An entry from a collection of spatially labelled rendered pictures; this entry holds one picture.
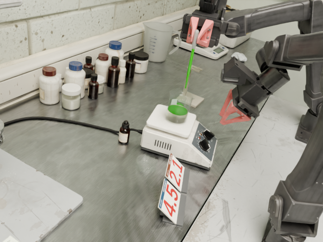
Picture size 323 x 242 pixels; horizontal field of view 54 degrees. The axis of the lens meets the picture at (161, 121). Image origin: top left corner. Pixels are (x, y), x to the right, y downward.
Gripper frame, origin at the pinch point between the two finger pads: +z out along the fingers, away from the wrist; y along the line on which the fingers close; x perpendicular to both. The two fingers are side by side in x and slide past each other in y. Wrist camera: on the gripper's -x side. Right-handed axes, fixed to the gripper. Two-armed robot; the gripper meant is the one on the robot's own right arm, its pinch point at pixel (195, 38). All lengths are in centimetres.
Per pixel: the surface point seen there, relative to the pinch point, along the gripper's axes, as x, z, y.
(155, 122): 22.8, 4.6, -5.6
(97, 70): 26, -24, -36
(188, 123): 23.1, 0.5, 2.7
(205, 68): 32, -65, -1
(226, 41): 29, -106, 5
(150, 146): 29.3, 6.8, -5.3
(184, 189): 31.4, 16.9, 6.8
